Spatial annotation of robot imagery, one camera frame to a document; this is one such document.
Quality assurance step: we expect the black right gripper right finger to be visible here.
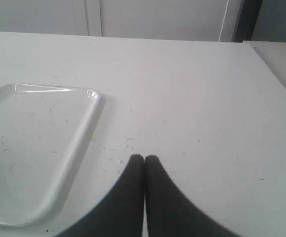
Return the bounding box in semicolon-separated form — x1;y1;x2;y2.
144;155;237;237

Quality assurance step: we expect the white plastic tray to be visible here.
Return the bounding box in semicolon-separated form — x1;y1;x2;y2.
0;83;103;228

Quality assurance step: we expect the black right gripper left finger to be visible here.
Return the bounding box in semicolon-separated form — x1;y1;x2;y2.
58;155;144;237

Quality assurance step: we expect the dark vertical post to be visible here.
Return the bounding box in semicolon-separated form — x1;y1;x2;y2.
232;0;263;42

